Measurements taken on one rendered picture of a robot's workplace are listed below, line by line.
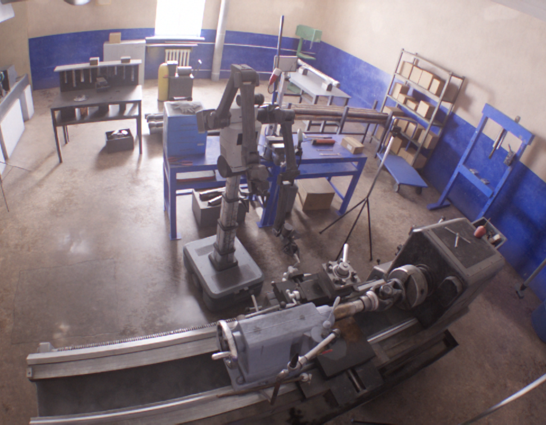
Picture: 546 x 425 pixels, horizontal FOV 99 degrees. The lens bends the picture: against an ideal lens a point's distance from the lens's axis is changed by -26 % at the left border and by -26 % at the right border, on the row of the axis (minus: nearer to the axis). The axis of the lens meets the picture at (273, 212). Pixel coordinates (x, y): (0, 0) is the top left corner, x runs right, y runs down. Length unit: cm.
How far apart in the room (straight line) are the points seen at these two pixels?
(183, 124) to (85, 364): 199
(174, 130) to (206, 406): 212
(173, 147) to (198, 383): 196
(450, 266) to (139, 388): 179
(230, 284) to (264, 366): 126
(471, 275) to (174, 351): 164
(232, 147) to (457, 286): 153
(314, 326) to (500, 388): 266
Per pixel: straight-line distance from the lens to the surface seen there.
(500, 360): 389
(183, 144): 285
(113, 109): 464
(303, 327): 141
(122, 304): 283
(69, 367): 172
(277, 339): 136
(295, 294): 167
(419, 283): 183
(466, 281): 187
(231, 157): 197
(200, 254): 278
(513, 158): 462
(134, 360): 166
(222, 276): 265
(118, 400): 172
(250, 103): 143
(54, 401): 182
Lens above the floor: 234
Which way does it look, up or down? 39 degrees down
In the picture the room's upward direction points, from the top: 14 degrees clockwise
